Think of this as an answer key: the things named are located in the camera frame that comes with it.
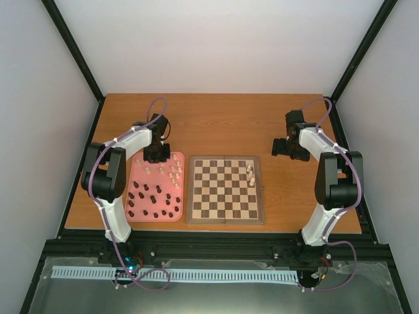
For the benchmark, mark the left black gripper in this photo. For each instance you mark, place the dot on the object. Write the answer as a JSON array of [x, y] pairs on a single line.
[[146, 156]]

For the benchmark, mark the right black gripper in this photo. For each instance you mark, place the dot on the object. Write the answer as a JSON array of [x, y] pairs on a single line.
[[278, 147]]

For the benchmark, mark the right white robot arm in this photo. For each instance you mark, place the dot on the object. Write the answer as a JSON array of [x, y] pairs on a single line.
[[338, 185]]

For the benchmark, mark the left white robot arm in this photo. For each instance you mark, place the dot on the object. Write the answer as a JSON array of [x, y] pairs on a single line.
[[104, 170]]

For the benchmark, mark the wooden chess board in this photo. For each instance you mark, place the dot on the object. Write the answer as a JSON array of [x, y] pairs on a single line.
[[219, 191]]

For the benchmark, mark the pink plastic tray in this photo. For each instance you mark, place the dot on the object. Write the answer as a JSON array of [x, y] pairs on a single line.
[[139, 175]]

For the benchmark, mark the transparent plastic sheet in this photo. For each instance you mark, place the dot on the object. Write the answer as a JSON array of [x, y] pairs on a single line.
[[369, 291]]

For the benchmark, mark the light blue cable duct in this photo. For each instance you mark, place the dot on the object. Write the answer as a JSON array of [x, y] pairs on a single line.
[[178, 275]]

